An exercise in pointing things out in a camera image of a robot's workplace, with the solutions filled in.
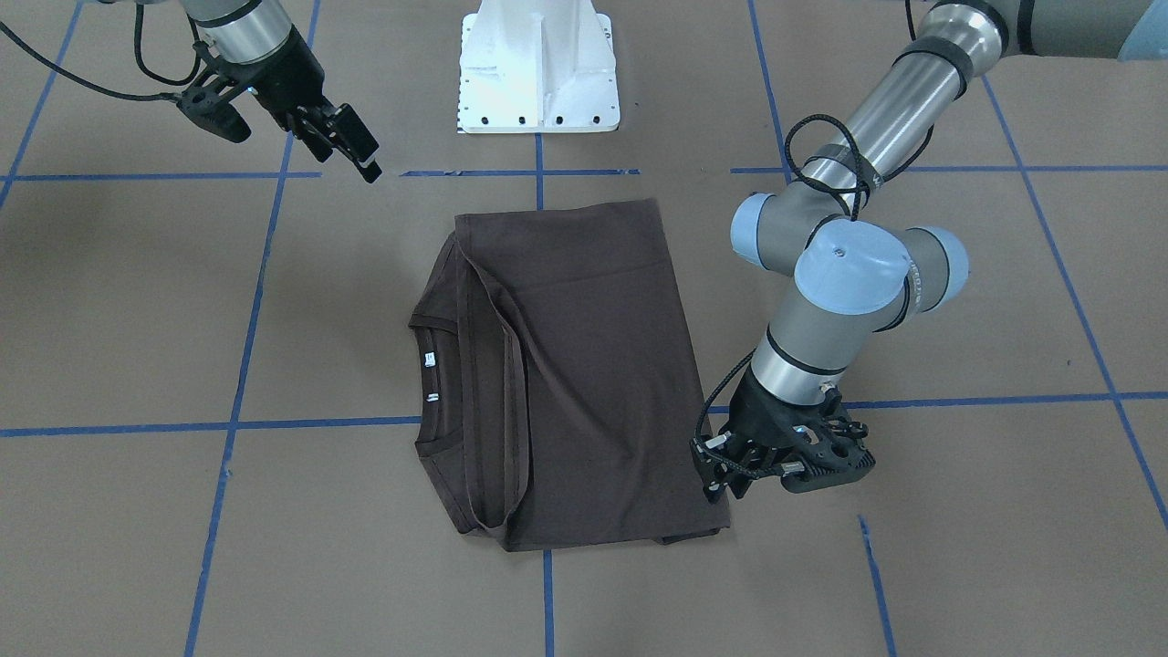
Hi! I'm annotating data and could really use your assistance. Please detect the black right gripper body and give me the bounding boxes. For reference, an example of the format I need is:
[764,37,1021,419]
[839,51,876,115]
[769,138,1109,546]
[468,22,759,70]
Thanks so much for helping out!
[242,32,334,132]

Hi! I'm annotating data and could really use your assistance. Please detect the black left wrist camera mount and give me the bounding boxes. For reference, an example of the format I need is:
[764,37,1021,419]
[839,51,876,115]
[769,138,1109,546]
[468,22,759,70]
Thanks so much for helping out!
[779,386,876,495]

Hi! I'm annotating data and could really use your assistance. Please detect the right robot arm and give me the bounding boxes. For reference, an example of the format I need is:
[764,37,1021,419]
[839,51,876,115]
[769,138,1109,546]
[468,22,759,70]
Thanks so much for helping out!
[100,1,382,184]

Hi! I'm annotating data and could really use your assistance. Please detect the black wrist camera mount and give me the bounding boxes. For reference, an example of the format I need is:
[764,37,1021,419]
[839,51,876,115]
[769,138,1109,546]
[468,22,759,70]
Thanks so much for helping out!
[176,57,252,144]
[779,386,876,495]

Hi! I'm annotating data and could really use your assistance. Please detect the dark brown t-shirt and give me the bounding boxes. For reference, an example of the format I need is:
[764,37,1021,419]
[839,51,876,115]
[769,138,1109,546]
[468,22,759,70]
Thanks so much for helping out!
[409,199,731,552]

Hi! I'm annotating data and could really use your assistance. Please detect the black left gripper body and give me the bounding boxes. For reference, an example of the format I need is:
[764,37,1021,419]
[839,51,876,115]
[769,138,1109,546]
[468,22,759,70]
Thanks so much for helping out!
[725,369,825,473]

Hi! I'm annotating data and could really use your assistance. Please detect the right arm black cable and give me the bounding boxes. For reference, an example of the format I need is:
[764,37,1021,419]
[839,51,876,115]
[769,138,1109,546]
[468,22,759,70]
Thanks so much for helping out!
[0,0,206,103]

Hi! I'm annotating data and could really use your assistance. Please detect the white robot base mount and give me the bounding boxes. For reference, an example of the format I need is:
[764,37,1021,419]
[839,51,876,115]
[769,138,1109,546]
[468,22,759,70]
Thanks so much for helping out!
[456,1,621,134]

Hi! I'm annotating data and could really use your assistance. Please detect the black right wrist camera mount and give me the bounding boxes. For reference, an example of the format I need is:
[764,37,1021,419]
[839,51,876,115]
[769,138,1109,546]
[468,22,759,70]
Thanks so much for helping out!
[176,57,252,144]

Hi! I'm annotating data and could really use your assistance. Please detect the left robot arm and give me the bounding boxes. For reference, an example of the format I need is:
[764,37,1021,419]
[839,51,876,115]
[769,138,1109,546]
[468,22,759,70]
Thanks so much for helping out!
[691,1,1164,503]

